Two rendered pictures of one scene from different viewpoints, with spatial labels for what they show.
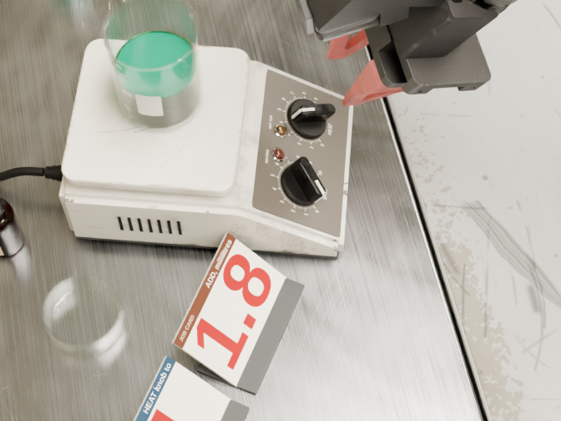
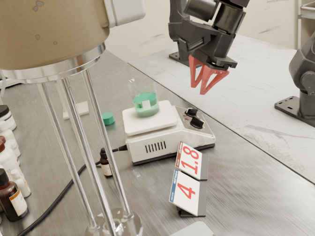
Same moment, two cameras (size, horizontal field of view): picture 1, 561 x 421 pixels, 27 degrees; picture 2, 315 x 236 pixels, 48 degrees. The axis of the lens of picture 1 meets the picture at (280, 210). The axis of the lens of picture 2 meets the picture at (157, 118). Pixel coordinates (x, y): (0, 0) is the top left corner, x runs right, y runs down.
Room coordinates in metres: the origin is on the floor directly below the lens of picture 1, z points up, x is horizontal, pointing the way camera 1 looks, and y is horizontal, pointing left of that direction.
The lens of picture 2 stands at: (-0.27, 0.17, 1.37)
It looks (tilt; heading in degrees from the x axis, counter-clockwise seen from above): 28 degrees down; 352
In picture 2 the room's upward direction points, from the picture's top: 12 degrees counter-clockwise
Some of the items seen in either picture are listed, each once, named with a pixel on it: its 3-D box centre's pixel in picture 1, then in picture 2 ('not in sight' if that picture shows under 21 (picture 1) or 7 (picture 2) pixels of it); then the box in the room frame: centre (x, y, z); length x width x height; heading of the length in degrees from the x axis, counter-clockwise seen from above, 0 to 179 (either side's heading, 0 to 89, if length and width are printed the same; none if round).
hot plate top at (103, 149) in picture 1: (158, 118); (149, 117); (0.45, 0.09, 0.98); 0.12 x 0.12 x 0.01; 84
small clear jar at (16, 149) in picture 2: not in sight; (11, 150); (0.59, 0.45, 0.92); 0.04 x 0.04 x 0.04
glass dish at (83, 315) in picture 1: (83, 316); (143, 178); (0.33, 0.14, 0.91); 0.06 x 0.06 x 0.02
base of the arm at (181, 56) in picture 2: not in sight; (186, 50); (0.97, -0.17, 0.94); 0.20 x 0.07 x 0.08; 12
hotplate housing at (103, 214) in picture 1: (199, 149); (162, 129); (0.45, 0.06, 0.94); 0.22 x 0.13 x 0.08; 85
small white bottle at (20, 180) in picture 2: not in sight; (19, 183); (0.41, 0.40, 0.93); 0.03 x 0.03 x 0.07
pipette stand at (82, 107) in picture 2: not in sight; (70, 93); (0.78, 0.27, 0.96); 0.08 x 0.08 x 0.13; 0
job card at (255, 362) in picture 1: (240, 312); (192, 159); (0.33, 0.03, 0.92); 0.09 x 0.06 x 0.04; 157
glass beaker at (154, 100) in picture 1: (154, 63); (144, 98); (0.46, 0.09, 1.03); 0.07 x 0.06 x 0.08; 35
